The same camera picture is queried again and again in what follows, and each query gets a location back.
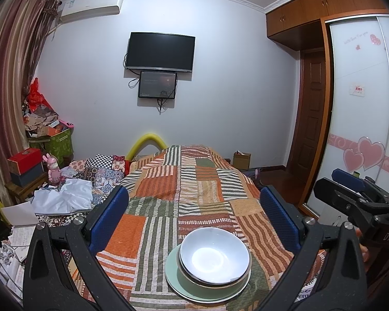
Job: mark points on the red white wardrobe sticker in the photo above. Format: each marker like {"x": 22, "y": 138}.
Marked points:
{"x": 359, "y": 90}

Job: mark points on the white air conditioner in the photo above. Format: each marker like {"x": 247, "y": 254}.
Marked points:
{"x": 90, "y": 6}

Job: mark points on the red box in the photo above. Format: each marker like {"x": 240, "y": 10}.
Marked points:
{"x": 24, "y": 160}

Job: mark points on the white bowl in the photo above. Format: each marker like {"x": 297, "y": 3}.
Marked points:
{"x": 214, "y": 256}

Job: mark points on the pink rabbit toy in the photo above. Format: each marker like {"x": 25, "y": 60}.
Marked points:
{"x": 54, "y": 170}

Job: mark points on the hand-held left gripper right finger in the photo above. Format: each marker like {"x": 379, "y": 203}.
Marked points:
{"x": 278, "y": 223}

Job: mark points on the white cloth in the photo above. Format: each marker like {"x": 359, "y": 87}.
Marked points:
{"x": 64, "y": 196}

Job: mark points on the wooden overhead cabinet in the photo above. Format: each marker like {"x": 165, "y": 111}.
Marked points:
{"x": 311, "y": 9}

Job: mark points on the pink flat item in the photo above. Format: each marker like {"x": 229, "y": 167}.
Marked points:
{"x": 66, "y": 124}

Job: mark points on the white wardrobe sliding door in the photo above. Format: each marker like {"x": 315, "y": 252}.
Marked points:
{"x": 363, "y": 120}

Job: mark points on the red plastic bag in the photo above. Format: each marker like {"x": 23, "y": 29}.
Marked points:
{"x": 39, "y": 97}

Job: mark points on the dark bag on floor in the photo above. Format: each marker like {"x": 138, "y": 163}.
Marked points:
{"x": 254, "y": 175}

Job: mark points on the pile of paper packaging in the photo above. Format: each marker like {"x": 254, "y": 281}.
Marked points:
{"x": 40, "y": 121}

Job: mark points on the striped patchwork blanket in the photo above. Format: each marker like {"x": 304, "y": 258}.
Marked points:
{"x": 201, "y": 181}

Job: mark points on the black wall television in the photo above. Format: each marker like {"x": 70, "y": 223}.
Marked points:
{"x": 160, "y": 51}

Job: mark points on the wooden stool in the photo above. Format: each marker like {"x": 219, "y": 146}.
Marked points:
{"x": 22, "y": 191}

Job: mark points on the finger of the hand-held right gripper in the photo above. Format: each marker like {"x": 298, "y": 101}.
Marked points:
{"x": 337, "y": 194}
{"x": 348, "y": 178}

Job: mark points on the light green plate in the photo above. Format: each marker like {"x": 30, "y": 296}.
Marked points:
{"x": 175, "y": 285}

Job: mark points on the green storage box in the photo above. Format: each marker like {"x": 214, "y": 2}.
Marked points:
{"x": 55, "y": 147}

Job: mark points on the wooden door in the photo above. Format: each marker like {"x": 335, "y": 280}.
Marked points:
{"x": 311, "y": 120}

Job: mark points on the pile of white papers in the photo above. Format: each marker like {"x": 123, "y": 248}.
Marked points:
{"x": 16, "y": 239}

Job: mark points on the person's right hand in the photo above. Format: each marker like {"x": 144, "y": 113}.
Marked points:
{"x": 364, "y": 251}

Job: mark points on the yellow foam noodle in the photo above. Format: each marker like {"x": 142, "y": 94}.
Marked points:
{"x": 146, "y": 137}

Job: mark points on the checkered patchwork cloth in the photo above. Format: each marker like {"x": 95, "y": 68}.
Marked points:
{"x": 103, "y": 171}

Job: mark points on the cardboard box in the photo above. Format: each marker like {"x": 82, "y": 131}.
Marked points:
{"x": 241, "y": 161}

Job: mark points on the small black monitor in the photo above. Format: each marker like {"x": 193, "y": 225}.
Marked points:
{"x": 157, "y": 84}

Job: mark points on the dark grey box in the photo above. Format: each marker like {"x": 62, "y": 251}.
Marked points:
{"x": 29, "y": 176}

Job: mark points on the striped brown curtain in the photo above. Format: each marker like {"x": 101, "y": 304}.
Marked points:
{"x": 9, "y": 87}

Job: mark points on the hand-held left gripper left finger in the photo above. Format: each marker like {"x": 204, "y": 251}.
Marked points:
{"x": 110, "y": 225}

